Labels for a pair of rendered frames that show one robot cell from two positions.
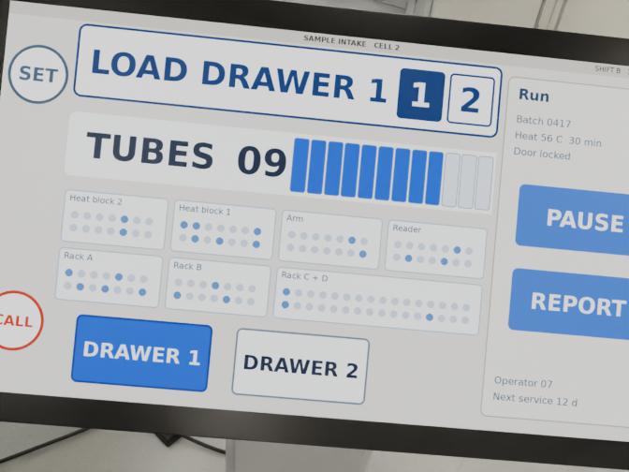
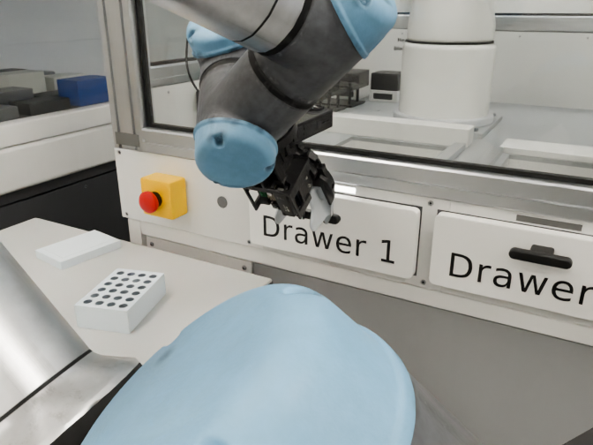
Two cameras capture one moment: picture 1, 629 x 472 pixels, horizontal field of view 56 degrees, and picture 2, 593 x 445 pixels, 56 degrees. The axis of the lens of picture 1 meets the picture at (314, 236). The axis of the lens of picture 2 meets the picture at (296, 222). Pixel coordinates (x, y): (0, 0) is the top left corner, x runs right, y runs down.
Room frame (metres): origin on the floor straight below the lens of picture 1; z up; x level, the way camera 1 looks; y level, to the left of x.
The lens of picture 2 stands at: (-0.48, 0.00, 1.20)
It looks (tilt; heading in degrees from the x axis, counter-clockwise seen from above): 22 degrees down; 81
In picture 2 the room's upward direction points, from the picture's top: straight up
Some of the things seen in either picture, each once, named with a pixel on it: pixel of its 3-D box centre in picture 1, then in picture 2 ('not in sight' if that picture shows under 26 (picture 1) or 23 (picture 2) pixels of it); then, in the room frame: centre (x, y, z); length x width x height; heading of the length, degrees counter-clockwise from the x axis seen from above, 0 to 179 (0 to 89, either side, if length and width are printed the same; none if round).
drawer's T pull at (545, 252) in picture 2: not in sight; (541, 254); (-0.07, 0.59, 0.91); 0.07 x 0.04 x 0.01; 143
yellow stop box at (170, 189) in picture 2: not in sight; (162, 196); (-0.58, 0.99, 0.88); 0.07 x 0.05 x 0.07; 143
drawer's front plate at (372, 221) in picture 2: not in sight; (327, 227); (-0.31, 0.80, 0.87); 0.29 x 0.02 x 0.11; 143
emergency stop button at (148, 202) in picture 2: not in sight; (150, 201); (-0.60, 0.97, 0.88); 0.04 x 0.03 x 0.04; 143
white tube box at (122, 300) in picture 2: not in sight; (123, 298); (-0.64, 0.79, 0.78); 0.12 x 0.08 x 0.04; 69
